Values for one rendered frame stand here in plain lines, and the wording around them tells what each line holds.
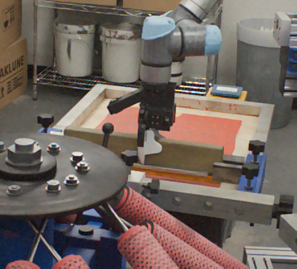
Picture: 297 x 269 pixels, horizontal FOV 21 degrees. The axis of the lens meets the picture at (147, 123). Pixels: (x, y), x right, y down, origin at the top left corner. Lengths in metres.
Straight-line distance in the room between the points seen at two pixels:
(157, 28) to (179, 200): 0.40
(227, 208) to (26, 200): 0.77
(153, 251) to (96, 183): 0.12
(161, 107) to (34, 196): 0.92
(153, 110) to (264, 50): 3.24
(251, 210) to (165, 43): 0.45
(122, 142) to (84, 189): 0.91
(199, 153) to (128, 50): 3.51
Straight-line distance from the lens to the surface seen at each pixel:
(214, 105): 2.55
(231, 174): 1.97
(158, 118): 1.95
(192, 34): 1.92
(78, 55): 5.56
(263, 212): 1.74
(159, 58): 1.89
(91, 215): 1.63
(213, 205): 1.75
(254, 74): 5.20
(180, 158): 1.98
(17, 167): 1.13
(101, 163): 1.18
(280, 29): 2.76
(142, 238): 1.10
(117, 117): 2.44
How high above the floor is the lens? 1.76
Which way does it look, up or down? 20 degrees down
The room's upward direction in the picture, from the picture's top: 3 degrees clockwise
